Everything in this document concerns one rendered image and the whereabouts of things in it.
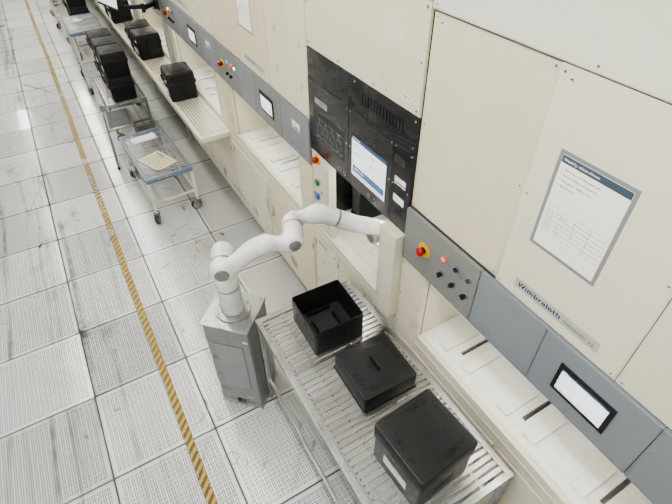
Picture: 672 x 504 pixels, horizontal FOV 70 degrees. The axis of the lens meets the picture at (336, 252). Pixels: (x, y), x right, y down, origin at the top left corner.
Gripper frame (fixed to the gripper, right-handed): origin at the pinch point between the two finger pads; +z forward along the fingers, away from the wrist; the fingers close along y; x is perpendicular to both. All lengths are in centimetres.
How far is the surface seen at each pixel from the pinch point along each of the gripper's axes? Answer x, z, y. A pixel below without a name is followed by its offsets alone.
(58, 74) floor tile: -119, -119, -653
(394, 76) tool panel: 85, -30, 9
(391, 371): -34, -55, 52
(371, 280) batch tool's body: -33.3, -29.0, -0.4
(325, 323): -43, -62, 5
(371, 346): -34, -55, 35
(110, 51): -22, -71, -405
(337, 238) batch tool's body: -33, -26, -40
